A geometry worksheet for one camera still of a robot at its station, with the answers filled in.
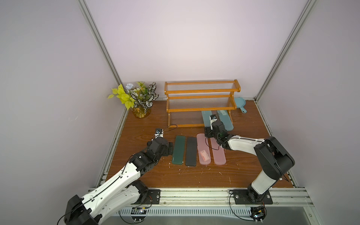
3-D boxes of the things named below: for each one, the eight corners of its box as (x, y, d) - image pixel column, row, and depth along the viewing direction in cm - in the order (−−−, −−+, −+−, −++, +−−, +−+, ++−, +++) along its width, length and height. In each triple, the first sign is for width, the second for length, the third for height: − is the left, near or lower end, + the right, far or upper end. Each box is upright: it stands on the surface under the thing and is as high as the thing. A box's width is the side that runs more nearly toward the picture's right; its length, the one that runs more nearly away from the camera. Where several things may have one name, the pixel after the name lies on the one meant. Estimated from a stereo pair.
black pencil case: (185, 166, 86) (185, 165, 84) (185, 138, 98) (185, 137, 97) (198, 166, 86) (198, 165, 84) (196, 138, 98) (196, 137, 97)
